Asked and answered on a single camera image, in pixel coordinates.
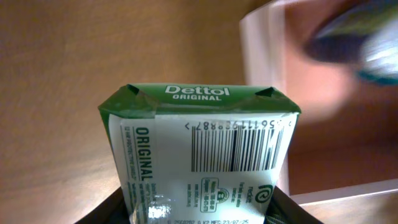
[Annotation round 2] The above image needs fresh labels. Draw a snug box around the green Dettol soap bar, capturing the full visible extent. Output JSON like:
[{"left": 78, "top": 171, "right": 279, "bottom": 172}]
[{"left": 98, "top": 83, "right": 301, "bottom": 224}]

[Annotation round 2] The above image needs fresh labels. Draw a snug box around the white cardboard box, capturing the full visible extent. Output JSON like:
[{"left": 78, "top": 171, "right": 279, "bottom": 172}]
[{"left": 239, "top": 1, "right": 397, "bottom": 204}]

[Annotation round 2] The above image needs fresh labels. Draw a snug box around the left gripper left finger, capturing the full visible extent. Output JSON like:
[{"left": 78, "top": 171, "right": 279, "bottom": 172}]
[{"left": 75, "top": 187, "right": 129, "bottom": 224}]

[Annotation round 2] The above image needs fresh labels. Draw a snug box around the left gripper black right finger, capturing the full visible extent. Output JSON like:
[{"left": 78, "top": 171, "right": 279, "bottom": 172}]
[{"left": 264, "top": 187, "right": 323, "bottom": 224}]

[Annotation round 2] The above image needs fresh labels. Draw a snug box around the teal mouthwash bottle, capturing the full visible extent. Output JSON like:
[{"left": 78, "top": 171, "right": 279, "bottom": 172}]
[{"left": 304, "top": 0, "right": 397, "bottom": 85}]

